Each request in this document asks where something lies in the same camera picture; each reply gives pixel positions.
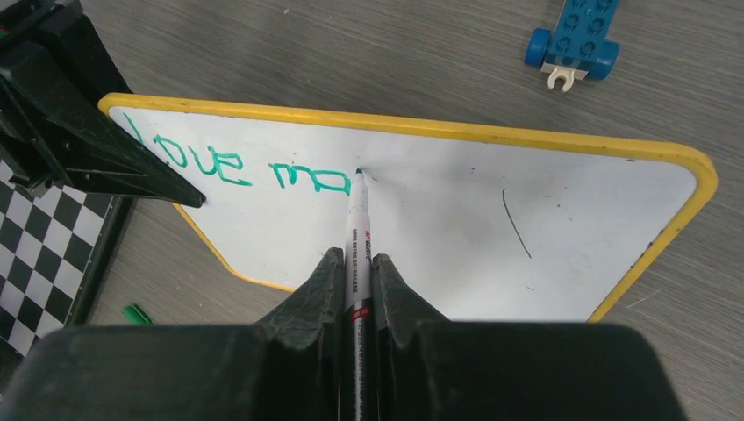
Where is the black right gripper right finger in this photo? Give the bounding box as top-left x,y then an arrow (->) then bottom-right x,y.
372,254 -> 686,420

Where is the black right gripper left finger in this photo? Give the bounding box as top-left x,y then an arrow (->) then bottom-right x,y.
1,247 -> 344,420

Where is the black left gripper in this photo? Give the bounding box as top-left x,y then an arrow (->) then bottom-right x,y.
1,1 -> 206,208

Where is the white green marker pen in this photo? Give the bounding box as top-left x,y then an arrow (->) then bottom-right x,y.
339,168 -> 378,420

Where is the black white chessboard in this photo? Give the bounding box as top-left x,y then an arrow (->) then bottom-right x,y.
1,163 -> 133,360

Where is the yellow framed whiteboard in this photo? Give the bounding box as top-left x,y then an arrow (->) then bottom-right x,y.
99,94 -> 718,321

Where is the green marker cap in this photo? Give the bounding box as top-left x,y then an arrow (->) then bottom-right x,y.
121,303 -> 153,325

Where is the blue red toy car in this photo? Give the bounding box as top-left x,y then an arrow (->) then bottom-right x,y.
524,0 -> 620,93

